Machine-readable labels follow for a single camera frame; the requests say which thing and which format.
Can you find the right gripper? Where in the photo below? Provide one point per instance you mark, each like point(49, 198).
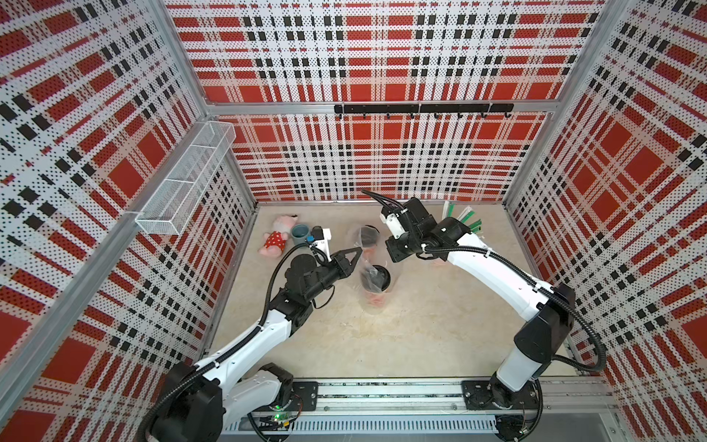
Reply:
point(391, 247)

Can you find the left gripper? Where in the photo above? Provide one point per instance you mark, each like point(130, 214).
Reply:
point(345, 267)

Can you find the red milk tea cup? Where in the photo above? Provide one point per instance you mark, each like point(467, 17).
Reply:
point(367, 238)
point(375, 280)

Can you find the clear plastic carrier bag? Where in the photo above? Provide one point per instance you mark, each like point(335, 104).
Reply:
point(381, 257)

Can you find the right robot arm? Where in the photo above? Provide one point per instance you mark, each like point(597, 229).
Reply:
point(548, 311)

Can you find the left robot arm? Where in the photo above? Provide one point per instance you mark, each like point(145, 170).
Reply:
point(197, 402)

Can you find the green white wrapped straws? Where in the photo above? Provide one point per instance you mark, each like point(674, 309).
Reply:
point(465, 214)

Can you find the black wristwatch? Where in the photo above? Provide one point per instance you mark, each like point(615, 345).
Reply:
point(317, 233)

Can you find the teal ceramic cup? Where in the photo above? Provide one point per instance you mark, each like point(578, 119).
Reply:
point(299, 234)

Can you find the pink plush pig toy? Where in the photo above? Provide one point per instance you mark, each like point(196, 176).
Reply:
point(276, 240)

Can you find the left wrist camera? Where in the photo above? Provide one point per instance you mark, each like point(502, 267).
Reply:
point(320, 249)

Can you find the black wall hook rail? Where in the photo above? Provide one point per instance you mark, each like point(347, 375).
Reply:
point(424, 108)

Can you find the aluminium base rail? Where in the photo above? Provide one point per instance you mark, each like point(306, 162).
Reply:
point(552, 409)

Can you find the white wire mesh basket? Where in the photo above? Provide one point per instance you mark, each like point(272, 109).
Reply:
point(170, 208)

